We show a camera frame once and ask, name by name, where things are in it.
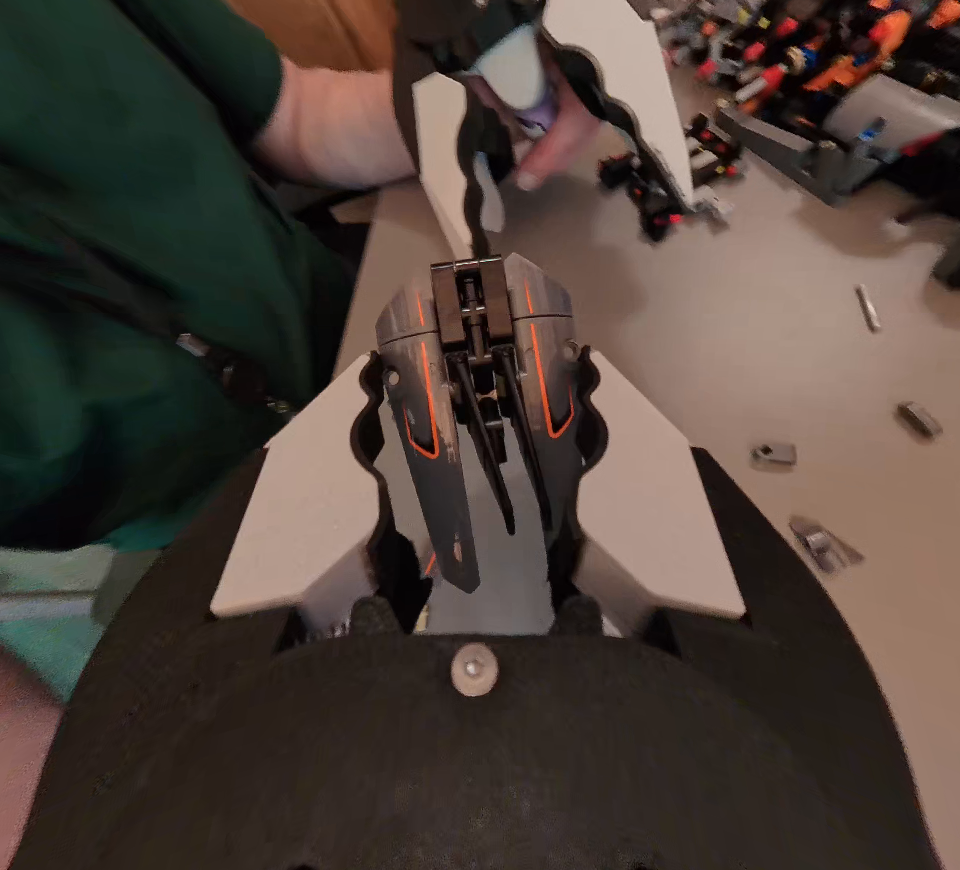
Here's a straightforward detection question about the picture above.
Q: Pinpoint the large lego car model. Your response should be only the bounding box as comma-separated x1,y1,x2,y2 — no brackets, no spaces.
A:
652,0,960,286

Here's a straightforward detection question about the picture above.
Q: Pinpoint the small black lego assembly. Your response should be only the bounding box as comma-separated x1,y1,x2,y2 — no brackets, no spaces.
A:
597,113,745,243

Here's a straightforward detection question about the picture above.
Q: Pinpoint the grey angled lego piece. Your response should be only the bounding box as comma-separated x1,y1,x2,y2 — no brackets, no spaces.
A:
789,518,864,576

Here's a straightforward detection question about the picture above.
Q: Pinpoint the person's left forearm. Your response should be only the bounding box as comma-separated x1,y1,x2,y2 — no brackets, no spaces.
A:
255,60,417,190

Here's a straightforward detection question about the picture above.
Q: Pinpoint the person's left hand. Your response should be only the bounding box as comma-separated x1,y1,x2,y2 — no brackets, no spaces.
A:
516,79,603,192

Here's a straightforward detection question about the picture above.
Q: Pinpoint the person's right forearm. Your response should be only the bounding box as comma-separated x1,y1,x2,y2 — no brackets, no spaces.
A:
0,649,69,870

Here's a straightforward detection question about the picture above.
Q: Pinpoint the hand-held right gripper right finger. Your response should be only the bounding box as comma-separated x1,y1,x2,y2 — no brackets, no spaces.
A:
549,349,747,635

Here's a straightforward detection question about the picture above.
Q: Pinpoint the dark grey lego wing assembly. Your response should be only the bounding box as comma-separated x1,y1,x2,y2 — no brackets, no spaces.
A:
375,251,595,595

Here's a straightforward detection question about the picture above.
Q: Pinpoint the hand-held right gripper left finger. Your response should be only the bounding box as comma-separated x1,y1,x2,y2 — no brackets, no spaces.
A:
210,353,423,635

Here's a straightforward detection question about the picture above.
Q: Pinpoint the grey curved lego piece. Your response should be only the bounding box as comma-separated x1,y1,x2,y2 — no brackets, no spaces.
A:
897,401,944,441

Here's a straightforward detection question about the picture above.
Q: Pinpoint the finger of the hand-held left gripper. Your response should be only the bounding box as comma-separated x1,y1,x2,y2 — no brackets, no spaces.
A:
411,70,496,261
540,0,700,210

